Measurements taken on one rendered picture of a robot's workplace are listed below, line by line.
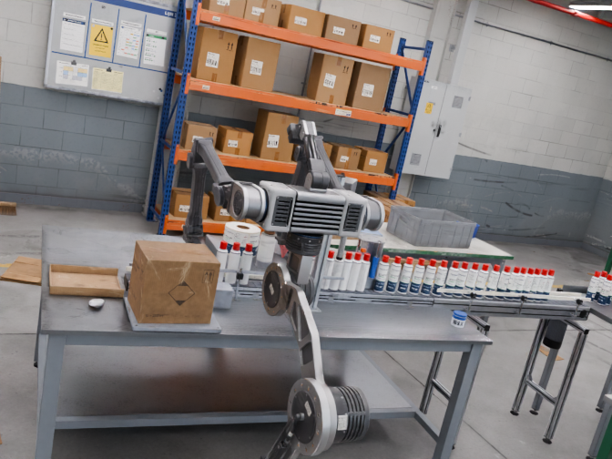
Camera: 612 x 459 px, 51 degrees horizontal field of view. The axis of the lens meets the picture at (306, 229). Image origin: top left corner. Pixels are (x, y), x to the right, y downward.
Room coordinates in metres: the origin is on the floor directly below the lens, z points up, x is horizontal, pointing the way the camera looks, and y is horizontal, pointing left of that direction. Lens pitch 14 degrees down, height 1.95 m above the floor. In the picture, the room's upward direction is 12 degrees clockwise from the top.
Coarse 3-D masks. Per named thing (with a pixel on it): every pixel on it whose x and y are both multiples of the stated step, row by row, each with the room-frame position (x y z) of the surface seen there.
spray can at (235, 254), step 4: (236, 244) 2.92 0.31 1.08; (232, 248) 2.93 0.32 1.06; (236, 248) 2.92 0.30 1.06; (232, 252) 2.91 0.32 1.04; (236, 252) 2.91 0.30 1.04; (240, 252) 2.94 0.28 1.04; (232, 256) 2.91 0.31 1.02; (236, 256) 2.91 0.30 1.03; (232, 260) 2.91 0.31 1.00; (236, 260) 2.91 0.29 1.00; (228, 264) 2.92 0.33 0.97; (232, 264) 2.91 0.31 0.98; (236, 264) 2.91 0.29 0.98; (228, 268) 2.92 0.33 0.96; (232, 268) 2.91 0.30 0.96; (236, 268) 2.92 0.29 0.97; (228, 272) 2.91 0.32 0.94; (228, 276) 2.91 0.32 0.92; (232, 276) 2.91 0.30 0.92; (228, 280) 2.91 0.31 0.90; (232, 280) 2.91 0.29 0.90; (232, 284) 2.92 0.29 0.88
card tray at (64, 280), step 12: (60, 276) 2.69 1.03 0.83; (72, 276) 2.71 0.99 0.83; (84, 276) 2.74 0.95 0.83; (96, 276) 2.77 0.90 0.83; (108, 276) 2.81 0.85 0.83; (60, 288) 2.50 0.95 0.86; (72, 288) 2.52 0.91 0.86; (84, 288) 2.54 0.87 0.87; (96, 288) 2.56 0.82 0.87; (108, 288) 2.67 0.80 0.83; (120, 288) 2.70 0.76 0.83
